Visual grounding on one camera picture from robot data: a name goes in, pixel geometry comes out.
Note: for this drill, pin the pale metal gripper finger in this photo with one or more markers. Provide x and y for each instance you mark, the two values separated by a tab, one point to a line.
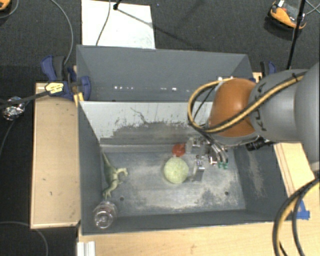
199	172
189	146

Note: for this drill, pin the red toy tomato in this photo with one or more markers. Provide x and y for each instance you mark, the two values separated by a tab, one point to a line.
178	149

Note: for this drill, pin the pale green ball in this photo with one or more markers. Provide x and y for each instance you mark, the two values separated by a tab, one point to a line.
175	170

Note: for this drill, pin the grey metal bin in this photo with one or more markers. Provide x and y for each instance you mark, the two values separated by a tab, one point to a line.
150	197

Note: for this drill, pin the green toy dinosaur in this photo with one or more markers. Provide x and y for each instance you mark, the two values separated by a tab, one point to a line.
112	176

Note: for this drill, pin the clear glass cup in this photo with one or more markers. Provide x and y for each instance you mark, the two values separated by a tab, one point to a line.
104	215

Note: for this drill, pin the pale wood board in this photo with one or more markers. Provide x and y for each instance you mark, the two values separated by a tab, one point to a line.
56	160

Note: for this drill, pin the black cylinder on white bracket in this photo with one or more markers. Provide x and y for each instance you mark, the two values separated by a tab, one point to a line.
256	145

